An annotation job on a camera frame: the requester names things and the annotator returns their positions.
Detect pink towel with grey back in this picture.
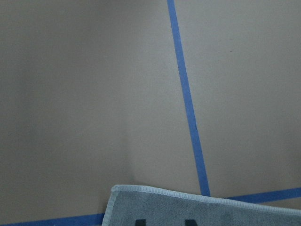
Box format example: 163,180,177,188
102,185,301,226

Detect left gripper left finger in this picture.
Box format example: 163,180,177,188
135,219,147,226

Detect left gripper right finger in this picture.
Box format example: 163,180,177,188
185,219,198,226

